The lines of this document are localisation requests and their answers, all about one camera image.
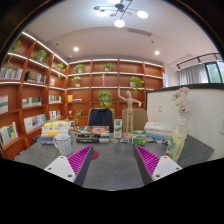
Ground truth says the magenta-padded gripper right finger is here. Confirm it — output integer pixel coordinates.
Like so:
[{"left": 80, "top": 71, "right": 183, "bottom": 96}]
[{"left": 133, "top": 144, "right": 183, "bottom": 186}]

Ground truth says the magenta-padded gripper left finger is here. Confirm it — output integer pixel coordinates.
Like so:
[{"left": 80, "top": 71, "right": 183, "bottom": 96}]
[{"left": 43, "top": 144, "right": 95, "bottom": 187}]

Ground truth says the small white snack packet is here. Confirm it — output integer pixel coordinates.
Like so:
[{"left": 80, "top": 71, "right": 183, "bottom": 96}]
[{"left": 145, "top": 136, "right": 168, "bottom": 145}]

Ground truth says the stack of colourful books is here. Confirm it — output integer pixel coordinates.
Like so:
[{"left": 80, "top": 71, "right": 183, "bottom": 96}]
[{"left": 39, "top": 120, "right": 72, "bottom": 146}]

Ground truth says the green and white tissue box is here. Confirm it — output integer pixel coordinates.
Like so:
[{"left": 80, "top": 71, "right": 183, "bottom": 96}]
[{"left": 132, "top": 129, "right": 148, "bottom": 147}]

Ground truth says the stack of white books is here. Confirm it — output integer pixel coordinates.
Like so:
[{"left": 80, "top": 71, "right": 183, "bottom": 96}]
[{"left": 143, "top": 121, "right": 175, "bottom": 141}]

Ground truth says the small blue snack packet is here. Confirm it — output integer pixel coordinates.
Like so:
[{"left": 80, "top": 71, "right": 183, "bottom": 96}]
[{"left": 119, "top": 137, "right": 132, "bottom": 145}]

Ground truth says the white ceramic vase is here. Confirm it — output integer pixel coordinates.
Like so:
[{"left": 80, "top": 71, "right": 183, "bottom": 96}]
[{"left": 175, "top": 111, "right": 192, "bottom": 139}]

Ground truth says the tan chair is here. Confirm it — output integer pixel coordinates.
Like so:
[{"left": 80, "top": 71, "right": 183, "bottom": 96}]
[{"left": 121, "top": 107, "right": 149, "bottom": 133}]

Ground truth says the green and white drink carton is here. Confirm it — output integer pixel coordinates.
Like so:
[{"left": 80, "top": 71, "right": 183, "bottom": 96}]
[{"left": 113, "top": 118, "right": 123, "bottom": 139}]

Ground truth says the chair with dark jacket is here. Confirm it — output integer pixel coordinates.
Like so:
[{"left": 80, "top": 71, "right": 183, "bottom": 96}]
[{"left": 87, "top": 107, "right": 116, "bottom": 133}]

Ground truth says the wooden artist mannequin figure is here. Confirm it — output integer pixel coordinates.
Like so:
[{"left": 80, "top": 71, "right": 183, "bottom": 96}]
[{"left": 117, "top": 87, "right": 143, "bottom": 140}]

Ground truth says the wooden shelf unit with books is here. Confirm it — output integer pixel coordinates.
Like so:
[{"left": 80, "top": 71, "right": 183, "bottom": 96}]
[{"left": 0, "top": 31, "right": 165, "bottom": 161}]

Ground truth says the white curtain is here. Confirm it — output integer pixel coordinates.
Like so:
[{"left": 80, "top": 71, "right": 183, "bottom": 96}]
[{"left": 178, "top": 63, "right": 209, "bottom": 86}]

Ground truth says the dark framed window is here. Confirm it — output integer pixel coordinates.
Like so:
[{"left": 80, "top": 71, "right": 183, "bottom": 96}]
[{"left": 204, "top": 61, "right": 224, "bottom": 84}]

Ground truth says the ceiling air vent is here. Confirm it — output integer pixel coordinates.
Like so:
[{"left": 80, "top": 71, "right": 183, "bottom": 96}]
[{"left": 127, "top": 27, "right": 153, "bottom": 37}]

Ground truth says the branched ceiling lamp with globes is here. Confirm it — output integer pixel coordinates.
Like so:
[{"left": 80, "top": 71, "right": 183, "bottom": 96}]
[{"left": 93, "top": 0, "right": 149, "bottom": 29}]

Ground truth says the white wall poster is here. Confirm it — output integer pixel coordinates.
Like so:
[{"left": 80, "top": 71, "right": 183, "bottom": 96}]
[{"left": 162, "top": 72, "right": 169, "bottom": 88}]

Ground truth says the black track light rail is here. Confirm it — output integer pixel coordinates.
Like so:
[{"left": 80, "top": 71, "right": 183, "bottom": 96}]
[{"left": 175, "top": 52, "right": 223, "bottom": 71}]

